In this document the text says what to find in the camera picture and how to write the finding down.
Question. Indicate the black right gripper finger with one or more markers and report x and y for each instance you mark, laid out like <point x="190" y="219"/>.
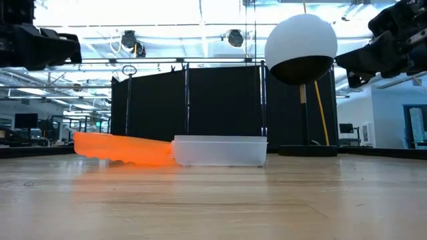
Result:
<point x="358" y="79"/>
<point x="373" y="58"/>

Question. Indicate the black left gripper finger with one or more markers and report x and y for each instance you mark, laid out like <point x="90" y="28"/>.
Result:
<point x="46" y="51"/>
<point x="66" y="36"/>

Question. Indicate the orange plastic box lid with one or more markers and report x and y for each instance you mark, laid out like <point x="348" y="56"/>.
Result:
<point x="123" y="148"/>

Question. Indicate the clear plastic supply box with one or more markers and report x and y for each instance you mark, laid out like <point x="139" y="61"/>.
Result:
<point x="220" y="151"/>

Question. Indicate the small black monitor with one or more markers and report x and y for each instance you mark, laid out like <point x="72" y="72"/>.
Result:
<point x="346" y="128"/>

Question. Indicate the white globe lamp black base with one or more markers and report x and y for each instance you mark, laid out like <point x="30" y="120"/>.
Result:
<point x="300" y="43"/>

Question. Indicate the large black monitor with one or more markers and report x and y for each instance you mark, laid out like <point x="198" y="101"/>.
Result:
<point x="26" y="120"/>

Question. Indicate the dark framed glass door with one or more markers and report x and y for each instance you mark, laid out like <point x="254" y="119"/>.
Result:
<point x="417" y="126"/>

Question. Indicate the black partition screen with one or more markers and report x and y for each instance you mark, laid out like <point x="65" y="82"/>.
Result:
<point x="156" y="106"/>

